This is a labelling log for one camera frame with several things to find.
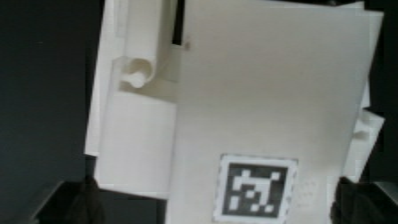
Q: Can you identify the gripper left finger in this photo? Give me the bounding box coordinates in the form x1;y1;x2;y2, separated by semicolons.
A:
28;176;106;224

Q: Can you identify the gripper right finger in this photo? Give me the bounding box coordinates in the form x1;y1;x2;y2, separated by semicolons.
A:
331;177;398;224

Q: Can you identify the white cabinet block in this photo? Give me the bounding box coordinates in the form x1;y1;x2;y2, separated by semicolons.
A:
166;0;385;224

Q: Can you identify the white cabinet box body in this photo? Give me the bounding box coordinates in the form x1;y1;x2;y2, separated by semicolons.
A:
86;0;187;199

